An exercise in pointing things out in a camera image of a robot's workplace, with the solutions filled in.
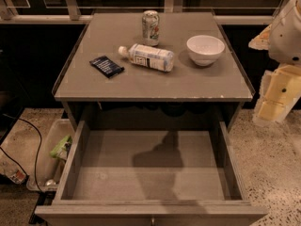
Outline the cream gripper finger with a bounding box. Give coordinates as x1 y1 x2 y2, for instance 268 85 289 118
253 64 301 125
248 25 271 50

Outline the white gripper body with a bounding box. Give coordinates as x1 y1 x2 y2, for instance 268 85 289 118
268 0 301 64

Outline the blue plastic bottle white cap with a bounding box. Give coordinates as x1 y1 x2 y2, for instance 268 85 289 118
119 43 174 73

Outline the open grey top drawer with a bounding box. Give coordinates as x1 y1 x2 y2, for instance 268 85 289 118
36 122 267 226

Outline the white ceramic bowl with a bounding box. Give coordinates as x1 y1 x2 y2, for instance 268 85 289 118
186 35 226 66

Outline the grey wooden cabinet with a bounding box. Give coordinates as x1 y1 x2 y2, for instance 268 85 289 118
51 11 256 132

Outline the white green soda can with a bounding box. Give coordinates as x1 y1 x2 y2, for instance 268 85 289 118
142 10 159 46

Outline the dark blue snack packet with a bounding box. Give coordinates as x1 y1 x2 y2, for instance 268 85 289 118
89 56 124 78

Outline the metal railing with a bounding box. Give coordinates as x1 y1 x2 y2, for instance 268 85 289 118
0 0 289 24

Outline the green bag in bin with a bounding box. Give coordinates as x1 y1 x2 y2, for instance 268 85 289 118
50 135 72 160

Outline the clear plastic bin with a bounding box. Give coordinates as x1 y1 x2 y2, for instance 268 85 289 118
26 119 74 191

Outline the small colourful packet on floor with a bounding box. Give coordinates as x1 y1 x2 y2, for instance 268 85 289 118
1 162 27 185

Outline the black cable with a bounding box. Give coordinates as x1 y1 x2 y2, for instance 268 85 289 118
0 113 45 193

